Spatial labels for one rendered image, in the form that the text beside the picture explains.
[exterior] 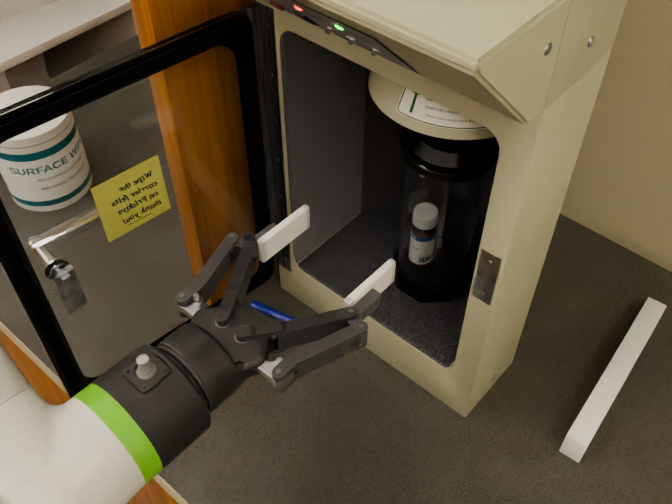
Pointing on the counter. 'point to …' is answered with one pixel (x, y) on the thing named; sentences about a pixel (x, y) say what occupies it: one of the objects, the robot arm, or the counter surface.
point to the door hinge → (264, 34)
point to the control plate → (344, 31)
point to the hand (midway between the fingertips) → (335, 252)
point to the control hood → (468, 44)
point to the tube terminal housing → (599, 39)
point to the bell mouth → (422, 112)
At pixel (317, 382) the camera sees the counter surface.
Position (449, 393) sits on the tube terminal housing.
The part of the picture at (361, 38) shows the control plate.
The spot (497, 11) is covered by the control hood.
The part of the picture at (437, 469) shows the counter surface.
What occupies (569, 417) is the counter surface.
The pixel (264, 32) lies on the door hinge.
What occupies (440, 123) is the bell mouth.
